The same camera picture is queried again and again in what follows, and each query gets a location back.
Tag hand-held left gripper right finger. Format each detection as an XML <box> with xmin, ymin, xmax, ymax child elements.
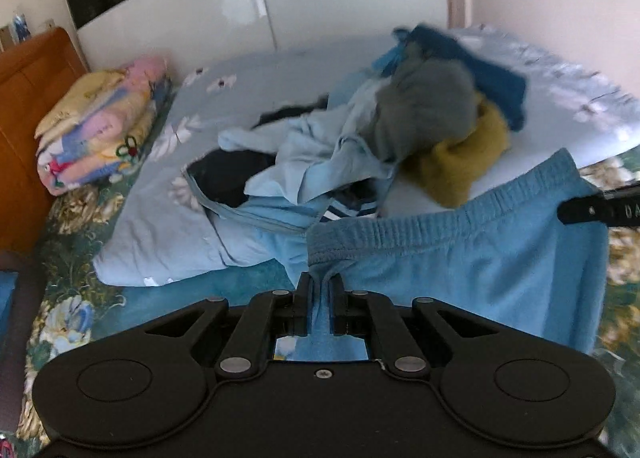
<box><xmin>327</xmin><ymin>272</ymin><xmax>493</xmax><ymax>381</ymax></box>

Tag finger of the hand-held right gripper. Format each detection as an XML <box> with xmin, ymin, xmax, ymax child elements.
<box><xmin>556</xmin><ymin>181</ymin><xmax>640</xmax><ymax>229</ymax></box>

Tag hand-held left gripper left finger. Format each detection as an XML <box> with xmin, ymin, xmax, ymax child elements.
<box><xmin>142</xmin><ymin>272</ymin><xmax>316</xmax><ymax>379</ymax></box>

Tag blue shorts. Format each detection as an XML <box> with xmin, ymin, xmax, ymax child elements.
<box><xmin>255</xmin><ymin>148</ymin><xmax>612</xmax><ymax>364</ymax></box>

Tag light blue jacket dark lining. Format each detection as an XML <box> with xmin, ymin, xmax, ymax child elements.
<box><xmin>182</xmin><ymin>148</ymin><xmax>331</xmax><ymax>270</ymax></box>

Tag navy white striped garment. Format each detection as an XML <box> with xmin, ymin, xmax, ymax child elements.
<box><xmin>319</xmin><ymin>189</ymin><xmax>379</xmax><ymax>223</ymax></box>

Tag mustard yellow garment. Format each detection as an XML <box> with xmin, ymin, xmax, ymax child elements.
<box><xmin>402</xmin><ymin>93</ymin><xmax>512</xmax><ymax>206</ymax></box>

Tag light blue shirt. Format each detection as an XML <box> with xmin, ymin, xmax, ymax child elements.
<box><xmin>217</xmin><ymin>78</ymin><xmax>401</xmax><ymax>204</ymax></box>

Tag dark teal garment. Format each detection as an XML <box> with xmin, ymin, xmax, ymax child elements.
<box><xmin>375</xmin><ymin>23</ymin><xmax>530</xmax><ymax>133</ymax></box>

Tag light blue floral bedsheet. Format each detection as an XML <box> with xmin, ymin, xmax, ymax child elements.
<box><xmin>92</xmin><ymin>23</ymin><xmax>640</xmax><ymax>287</ymax></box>

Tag black garment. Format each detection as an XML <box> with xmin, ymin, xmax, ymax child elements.
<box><xmin>251</xmin><ymin>96</ymin><xmax>329</xmax><ymax>130</ymax></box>

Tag grey garment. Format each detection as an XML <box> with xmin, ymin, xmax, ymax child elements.
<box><xmin>370</xmin><ymin>56</ymin><xmax>481</xmax><ymax>164</ymax></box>

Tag green floral bedspread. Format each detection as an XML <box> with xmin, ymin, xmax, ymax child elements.
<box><xmin>15</xmin><ymin>143</ymin><xmax>640</xmax><ymax>458</ymax></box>

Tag folded floral quilt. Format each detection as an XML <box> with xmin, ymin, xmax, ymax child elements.
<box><xmin>34</xmin><ymin>54</ymin><xmax>173</xmax><ymax>196</ymax></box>

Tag blue fabric item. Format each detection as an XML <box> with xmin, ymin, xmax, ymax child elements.
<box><xmin>0</xmin><ymin>271</ymin><xmax>19</xmax><ymax>335</ymax></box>

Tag wooden headboard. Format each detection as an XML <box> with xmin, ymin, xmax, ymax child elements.
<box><xmin>0</xmin><ymin>27</ymin><xmax>91</xmax><ymax>254</ymax></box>

